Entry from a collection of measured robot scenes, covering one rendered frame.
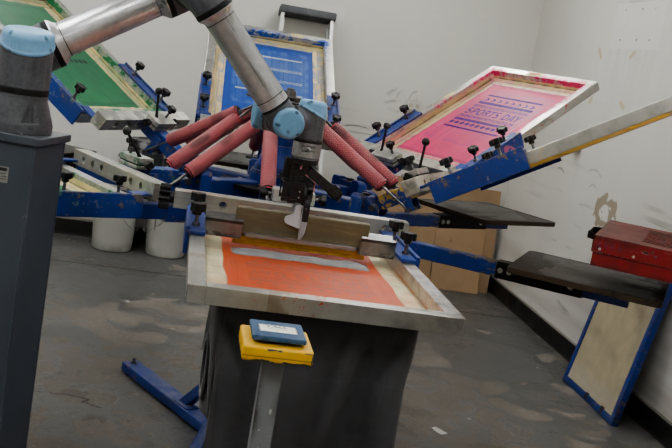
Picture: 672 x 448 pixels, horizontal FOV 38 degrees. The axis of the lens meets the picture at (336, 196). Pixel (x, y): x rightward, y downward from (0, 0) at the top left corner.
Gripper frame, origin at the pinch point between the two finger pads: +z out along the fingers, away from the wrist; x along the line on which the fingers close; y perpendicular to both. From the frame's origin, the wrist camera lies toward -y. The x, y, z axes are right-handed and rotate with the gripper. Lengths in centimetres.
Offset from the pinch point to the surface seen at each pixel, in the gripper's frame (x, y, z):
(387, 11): -412, -92, -83
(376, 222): -21.5, -24.3, -2.2
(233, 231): 2.7, 18.0, 1.3
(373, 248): 2.8, -19.4, 0.8
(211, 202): -21.5, 23.7, -1.4
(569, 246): -286, -200, 40
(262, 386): 79, 14, 14
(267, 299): 60, 13, 3
